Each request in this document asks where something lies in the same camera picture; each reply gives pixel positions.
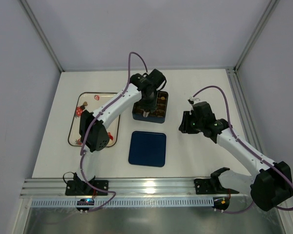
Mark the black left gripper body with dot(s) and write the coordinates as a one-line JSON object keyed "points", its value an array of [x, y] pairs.
{"points": [[149, 104]]}

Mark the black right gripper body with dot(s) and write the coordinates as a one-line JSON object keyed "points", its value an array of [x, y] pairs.
{"points": [[191, 125]]}

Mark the silver metal tongs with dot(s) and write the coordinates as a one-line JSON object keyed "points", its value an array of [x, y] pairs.
{"points": [[145, 114]]}

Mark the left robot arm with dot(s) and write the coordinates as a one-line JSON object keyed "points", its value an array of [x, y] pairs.
{"points": [[140, 90]]}

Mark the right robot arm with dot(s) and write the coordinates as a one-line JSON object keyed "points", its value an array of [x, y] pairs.
{"points": [[268, 183]]}

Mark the navy blue chocolate tin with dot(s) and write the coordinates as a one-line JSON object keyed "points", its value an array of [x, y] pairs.
{"points": [[158, 116]]}

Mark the navy blue tin lid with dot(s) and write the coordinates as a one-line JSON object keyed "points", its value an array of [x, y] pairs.
{"points": [[147, 149]]}

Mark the white strawberry print tray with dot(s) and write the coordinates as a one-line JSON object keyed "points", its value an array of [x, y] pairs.
{"points": [[94, 101]]}

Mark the right controller board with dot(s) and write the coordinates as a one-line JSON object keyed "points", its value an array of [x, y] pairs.
{"points": [[221, 203]]}

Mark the controller board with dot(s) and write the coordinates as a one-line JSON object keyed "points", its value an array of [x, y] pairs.
{"points": [[221, 203], [85, 205]]}

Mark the left controller board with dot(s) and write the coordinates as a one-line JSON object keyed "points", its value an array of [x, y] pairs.
{"points": [[85, 205]]}

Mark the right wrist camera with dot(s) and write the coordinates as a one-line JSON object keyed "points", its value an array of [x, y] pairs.
{"points": [[193, 100]]}

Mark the aluminium mounting rail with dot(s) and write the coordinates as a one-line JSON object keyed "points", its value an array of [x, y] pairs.
{"points": [[55, 187]]}

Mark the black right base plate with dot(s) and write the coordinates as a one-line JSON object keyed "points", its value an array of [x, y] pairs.
{"points": [[210, 186]]}

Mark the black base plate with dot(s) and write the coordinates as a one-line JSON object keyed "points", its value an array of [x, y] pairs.
{"points": [[79, 188], [210, 186]]}

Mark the slotted grey cable duct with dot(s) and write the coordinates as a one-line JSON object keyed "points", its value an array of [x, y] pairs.
{"points": [[126, 202]]}

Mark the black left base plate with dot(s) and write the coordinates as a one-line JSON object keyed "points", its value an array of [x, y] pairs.
{"points": [[79, 188]]}

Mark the right aluminium frame post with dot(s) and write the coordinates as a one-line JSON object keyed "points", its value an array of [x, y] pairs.
{"points": [[263, 20]]}

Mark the aluminium frame post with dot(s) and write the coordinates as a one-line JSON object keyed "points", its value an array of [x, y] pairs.
{"points": [[263, 20], [37, 27]]}

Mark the left aluminium frame post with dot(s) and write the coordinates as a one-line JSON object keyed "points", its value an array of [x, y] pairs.
{"points": [[37, 27]]}

